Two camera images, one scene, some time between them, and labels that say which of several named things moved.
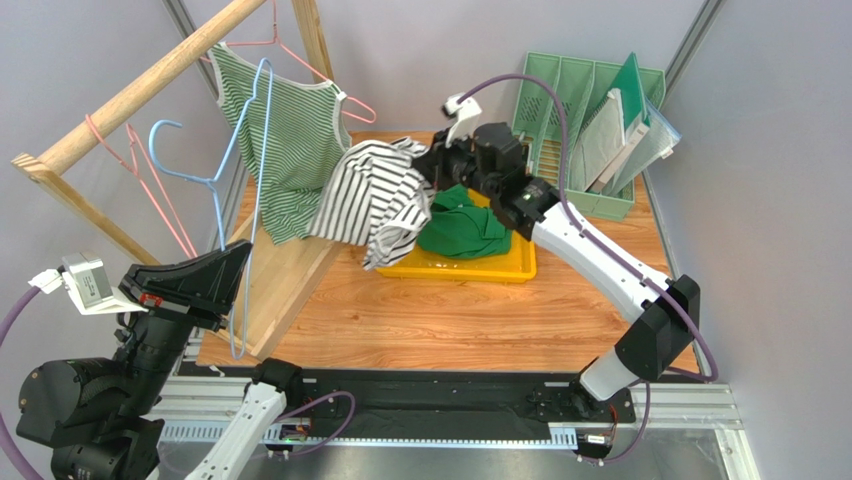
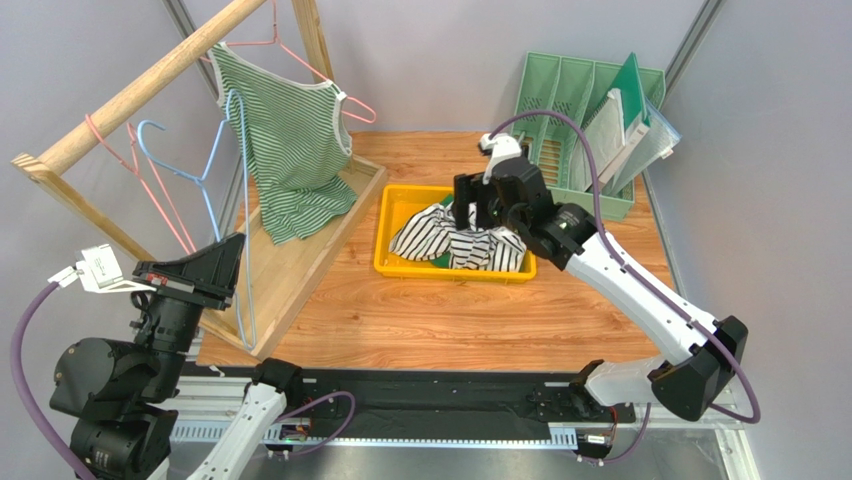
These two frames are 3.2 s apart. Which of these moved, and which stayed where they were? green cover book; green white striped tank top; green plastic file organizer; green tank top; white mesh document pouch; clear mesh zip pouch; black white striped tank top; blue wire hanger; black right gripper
Moved: green tank top; blue wire hanger; black right gripper; black white striped tank top
Stayed: green white striped tank top; green cover book; clear mesh zip pouch; green plastic file organizer; white mesh document pouch
